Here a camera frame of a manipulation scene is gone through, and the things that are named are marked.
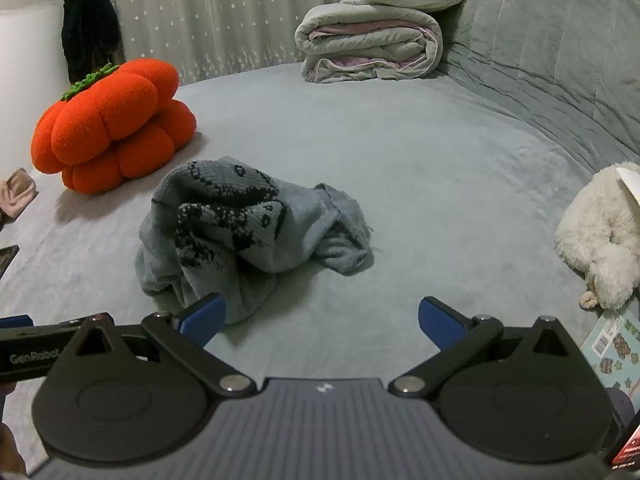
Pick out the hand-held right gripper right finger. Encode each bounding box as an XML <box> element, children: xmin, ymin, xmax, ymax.
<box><xmin>389</xmin><ymin>296</ymin><xmax>585</xmax><ymax>398</ymax></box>

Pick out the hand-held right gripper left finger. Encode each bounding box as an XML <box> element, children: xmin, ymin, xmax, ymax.
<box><xmin>65</xmin><ymin>292</ymin><xmax>258</xmax><ymax>397</ymax></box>

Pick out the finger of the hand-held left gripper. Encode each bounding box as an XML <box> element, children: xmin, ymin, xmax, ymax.
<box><xmin>0</xmin><ymin>332</ymin><xmax>76</xmax><ymax>386</ymax></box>
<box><xmin>0</xmin><ymin>314</ymin><xmax>93</xmax><ymax>343</ymax></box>

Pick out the grey patterned knit sweater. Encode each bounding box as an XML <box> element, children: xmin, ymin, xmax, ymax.
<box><xmin>135</xmin><ymin>156</ymin><xmax>373</xmax><ymax>325</ymax></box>

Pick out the person's left hand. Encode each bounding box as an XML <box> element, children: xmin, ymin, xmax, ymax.
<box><xmin>0</xmin><ymin>422</ymin><xmax>28</xmax><ymax>480</ymax></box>

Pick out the black flat device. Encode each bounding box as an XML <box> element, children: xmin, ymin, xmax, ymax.
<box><xmin>0</xmin><ymin>245</ymin><xmax>21</xmax><ymax>281</ymax></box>

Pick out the beige crumpled cloth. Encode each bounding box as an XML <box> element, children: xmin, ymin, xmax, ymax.
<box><xmin>0</xmin><ymin>167</ymin><xmax>40</xmax><ymax>231</ymax></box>

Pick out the grey bed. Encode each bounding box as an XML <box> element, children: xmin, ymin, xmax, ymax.
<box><xmin>0</xmin><ymin>62</ymin><xmax>640</xmax><ymax>461</ymax></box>

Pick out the cartoon print book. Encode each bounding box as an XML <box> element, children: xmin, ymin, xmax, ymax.
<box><xmin>582</xmin><ymin>307</ymin><xmax>640</xmax><ymax>401</ymax></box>

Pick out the white plush toy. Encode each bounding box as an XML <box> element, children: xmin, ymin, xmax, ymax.
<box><xmin>554</xmin><ymin>160</ymin><xmax>640</xmax><ymax>311</ymax></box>

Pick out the orange pumpkin plush pillow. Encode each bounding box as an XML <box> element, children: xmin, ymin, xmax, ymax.
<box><xmin>30</xmin><ymin>59</ymin><xmax>197</xmax><ymax>195</ymax></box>

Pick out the red black packet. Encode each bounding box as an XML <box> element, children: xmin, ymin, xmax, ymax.
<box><xmin>605</xmin><ymin>422</ymin><xmax>640</xmax><ymax>467</ymax></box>

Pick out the white paper tag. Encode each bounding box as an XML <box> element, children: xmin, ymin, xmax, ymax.
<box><xmin>615</xmin><ymin>162</ymin><xmax>640</xmax><ymax>211</ymax></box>

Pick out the folded grey pink quilt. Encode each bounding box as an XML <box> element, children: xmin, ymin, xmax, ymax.
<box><xmin>294</xmin><ymin>2</ymin><xmax>445</xmax><ymax>83</ymax></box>

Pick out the black hanging garment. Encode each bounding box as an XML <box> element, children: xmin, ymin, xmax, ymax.
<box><xmin>61</xmin><ymin>0</ymin><xmax>122</xmax><ymax>83</ymax></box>

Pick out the grey star print curtain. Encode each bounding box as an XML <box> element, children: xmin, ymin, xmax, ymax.
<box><xmin>92</xmin><ymin>0</ymin><xmax>351</xmax><ymax>86</ymax></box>

